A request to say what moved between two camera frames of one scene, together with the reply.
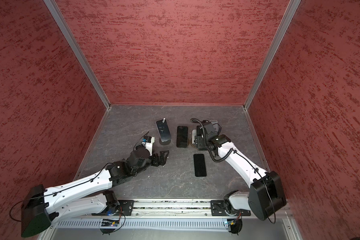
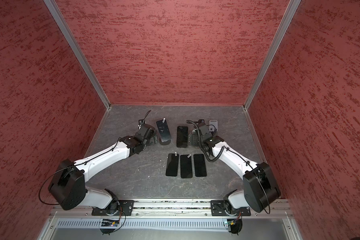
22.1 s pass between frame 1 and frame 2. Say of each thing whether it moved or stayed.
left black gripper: moved
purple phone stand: stayed
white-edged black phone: stayed
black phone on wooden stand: stayed
